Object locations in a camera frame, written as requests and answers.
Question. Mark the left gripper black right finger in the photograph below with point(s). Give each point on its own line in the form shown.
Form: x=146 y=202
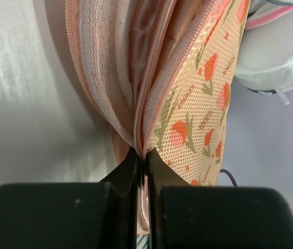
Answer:
x=185 y=216

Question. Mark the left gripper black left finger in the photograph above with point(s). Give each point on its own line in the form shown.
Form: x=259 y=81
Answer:
x=72 y=215

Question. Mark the white mesh bag pink trim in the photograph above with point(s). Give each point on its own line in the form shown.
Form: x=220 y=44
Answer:
x=262 y=12

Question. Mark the peach floral laundry bag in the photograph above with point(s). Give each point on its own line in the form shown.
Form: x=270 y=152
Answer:
x=184 y=115

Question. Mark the pink satin lace bra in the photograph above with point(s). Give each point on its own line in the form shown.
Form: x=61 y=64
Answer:
x=124 y=44

